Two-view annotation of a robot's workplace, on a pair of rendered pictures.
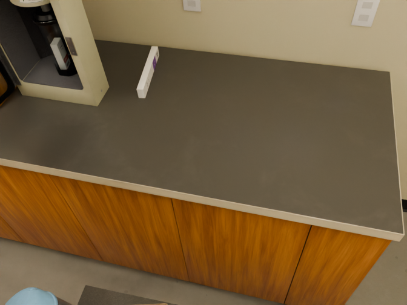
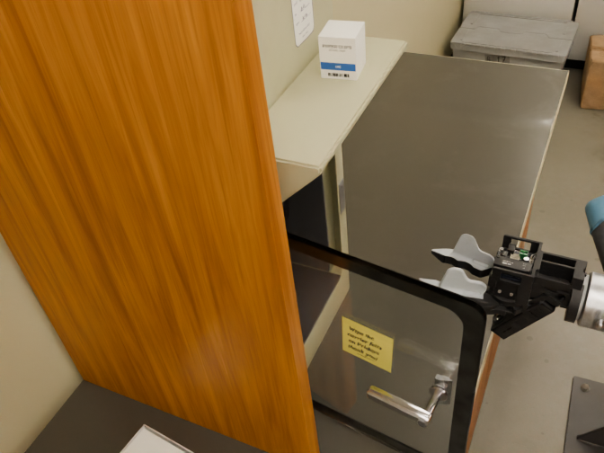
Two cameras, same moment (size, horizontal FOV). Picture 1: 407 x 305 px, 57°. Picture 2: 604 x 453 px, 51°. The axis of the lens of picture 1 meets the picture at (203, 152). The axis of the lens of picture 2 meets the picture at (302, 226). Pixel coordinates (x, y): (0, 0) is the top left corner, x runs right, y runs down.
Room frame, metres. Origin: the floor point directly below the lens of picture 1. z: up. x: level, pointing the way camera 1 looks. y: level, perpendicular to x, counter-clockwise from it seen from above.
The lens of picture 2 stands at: (0.94, 1.27, 1.93)
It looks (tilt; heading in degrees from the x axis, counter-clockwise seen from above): 42 degrees down; 282
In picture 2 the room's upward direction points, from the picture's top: 7 degrees counter-clockwise
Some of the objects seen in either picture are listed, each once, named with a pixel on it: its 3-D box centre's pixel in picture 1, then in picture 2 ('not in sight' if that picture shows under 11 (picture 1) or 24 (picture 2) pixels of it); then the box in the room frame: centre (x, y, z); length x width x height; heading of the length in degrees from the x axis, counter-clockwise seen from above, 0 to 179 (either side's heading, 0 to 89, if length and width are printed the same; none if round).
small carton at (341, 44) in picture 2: not in sight; (342, 49); (1.02, 0.50, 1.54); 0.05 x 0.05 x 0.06; 78
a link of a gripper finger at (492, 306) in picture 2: not in sight; (484, 297); (0.82, 0.67, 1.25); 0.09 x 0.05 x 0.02; 176
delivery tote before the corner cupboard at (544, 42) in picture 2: not in sight; (510, 58); (0.32, -2.07, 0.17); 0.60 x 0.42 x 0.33; 160
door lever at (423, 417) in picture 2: not in sight; (405, 396); (0.93, 0.80, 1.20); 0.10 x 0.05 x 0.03; 154
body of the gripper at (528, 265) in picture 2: not in sight; (534, 281); (0.76, 0.66, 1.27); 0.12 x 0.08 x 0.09; 162
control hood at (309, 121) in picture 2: not in sight; (331, 121); (1.03, 0.55, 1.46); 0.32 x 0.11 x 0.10; 72
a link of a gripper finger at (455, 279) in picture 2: not in sight; (452, 280); (0.87, 0.66, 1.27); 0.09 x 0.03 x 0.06; 176
